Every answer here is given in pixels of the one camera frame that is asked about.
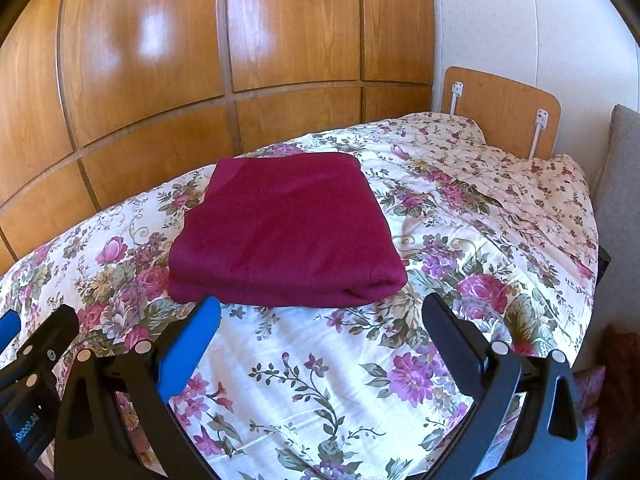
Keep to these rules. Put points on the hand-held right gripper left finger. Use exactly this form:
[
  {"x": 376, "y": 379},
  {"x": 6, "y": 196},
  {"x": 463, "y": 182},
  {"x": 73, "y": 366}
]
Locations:
[{"x": 192, "y": 345}]

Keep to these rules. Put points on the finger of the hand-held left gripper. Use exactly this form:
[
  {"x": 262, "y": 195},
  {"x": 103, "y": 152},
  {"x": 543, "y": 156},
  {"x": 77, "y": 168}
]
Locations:
[
  {"x": 9, "y": 332},
  {"x": 50, "y": 340}
]

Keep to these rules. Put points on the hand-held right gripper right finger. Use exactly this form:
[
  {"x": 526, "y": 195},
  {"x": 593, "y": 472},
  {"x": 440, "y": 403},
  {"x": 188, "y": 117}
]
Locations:
[{"x": 450, "y": 345}]

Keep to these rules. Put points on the maroon knit sweater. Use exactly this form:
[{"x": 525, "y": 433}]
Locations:
[{"x": 285, "y": 230}]

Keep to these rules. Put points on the floral bedspread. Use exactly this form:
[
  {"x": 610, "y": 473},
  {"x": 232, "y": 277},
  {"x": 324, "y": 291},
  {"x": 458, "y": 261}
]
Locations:
[{"x": 310, "y": 370}]

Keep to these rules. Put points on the pink patterned cloth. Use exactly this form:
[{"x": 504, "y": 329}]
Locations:
[{"x": 590, "y": 385}]

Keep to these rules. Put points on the small-floral pillow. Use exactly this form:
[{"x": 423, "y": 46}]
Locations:
[{"x": 525, "y": 195}]

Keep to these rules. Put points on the red knitted cloth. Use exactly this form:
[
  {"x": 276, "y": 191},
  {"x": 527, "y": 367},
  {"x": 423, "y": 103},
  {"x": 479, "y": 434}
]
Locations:
[{"x": 622, "y": 390}]

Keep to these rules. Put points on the grey cushion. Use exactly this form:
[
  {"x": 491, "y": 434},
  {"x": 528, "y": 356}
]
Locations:
[{"x": 620, "y": 200}]

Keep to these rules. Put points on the wooden wardrobe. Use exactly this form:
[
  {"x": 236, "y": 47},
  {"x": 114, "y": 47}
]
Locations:
[{"x": 150, "y": 125}]

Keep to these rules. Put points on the wooden headboard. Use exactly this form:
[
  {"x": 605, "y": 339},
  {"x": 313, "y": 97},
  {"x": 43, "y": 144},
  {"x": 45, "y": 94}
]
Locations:
[{"x": 500, "y": 105}]

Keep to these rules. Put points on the white headboard bracket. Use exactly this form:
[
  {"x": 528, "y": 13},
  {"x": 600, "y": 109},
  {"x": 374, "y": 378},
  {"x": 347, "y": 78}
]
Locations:
[
  {"x": 540, "y": 120},
  {"x": 456, "y": 91}
]

